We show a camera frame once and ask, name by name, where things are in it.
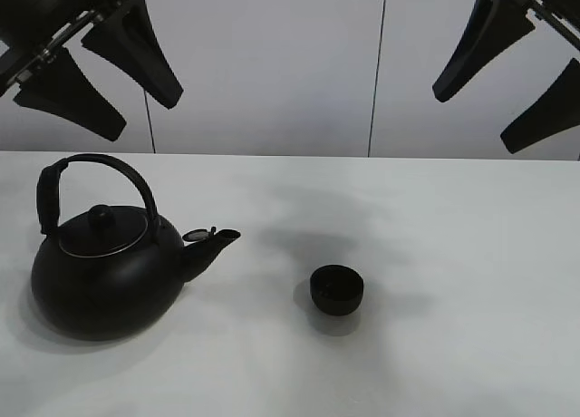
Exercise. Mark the black round teapot kettle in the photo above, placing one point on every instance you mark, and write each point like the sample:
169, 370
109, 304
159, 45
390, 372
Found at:
113, 271

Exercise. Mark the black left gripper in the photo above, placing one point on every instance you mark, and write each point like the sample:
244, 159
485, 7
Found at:
35, 32

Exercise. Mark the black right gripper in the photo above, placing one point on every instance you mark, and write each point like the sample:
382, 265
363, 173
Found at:
494, 26

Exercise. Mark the small black teacup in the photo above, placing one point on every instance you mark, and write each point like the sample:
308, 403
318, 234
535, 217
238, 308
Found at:
336, 290

